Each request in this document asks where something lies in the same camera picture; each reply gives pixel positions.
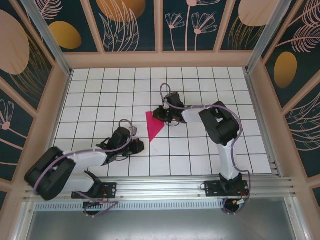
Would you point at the pink paper sheet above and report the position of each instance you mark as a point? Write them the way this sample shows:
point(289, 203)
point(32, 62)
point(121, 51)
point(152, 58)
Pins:
point(153, 127)

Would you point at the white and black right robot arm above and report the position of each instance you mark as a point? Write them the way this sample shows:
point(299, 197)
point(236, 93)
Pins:
point(193, 115)

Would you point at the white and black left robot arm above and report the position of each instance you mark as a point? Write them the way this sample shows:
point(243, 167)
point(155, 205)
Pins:
point(87, 157)

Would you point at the grey metal shelf sheet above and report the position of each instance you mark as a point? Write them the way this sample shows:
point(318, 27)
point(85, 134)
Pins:
point(162, 225)

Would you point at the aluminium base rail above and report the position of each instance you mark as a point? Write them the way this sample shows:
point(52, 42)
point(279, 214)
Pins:
point(162, 187)

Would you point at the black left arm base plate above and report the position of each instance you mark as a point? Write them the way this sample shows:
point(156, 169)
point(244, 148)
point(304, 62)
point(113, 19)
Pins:
point(111, 190)

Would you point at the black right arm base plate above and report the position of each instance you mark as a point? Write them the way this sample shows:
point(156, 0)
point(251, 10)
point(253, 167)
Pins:
point(211, 188)

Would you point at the aluminium corner post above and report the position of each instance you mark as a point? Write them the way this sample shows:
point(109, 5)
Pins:
point(266, 35)
point(48, 35)

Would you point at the aluminium side rail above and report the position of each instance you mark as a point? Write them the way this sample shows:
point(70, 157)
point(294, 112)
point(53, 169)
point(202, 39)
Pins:
point(275, 167)

